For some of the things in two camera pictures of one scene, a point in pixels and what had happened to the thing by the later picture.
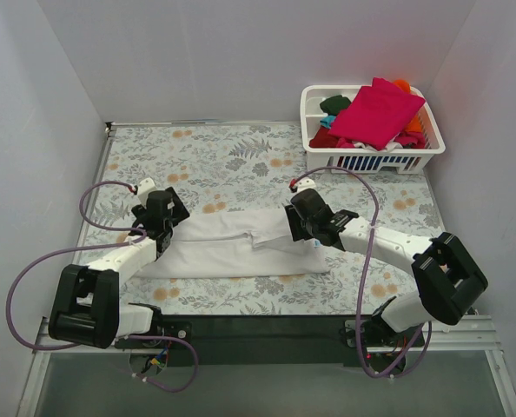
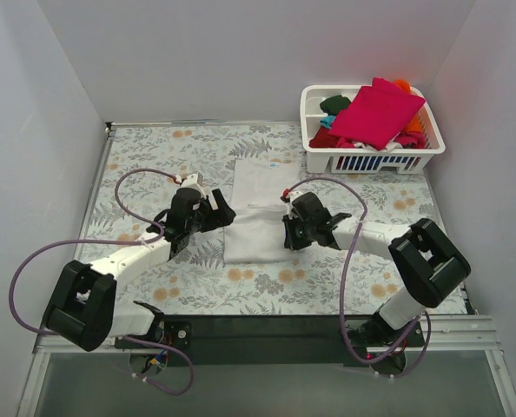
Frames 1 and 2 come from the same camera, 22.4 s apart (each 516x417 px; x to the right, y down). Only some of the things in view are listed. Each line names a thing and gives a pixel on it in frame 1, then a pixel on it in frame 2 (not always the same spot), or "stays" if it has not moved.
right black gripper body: [293, 223] stays
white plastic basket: [364, 160] stays
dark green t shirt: [334, 104] stays
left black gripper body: [178, 207] -> [212, 208]
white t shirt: [237, 243] -> [261, 188]
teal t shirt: [327, 121] stays
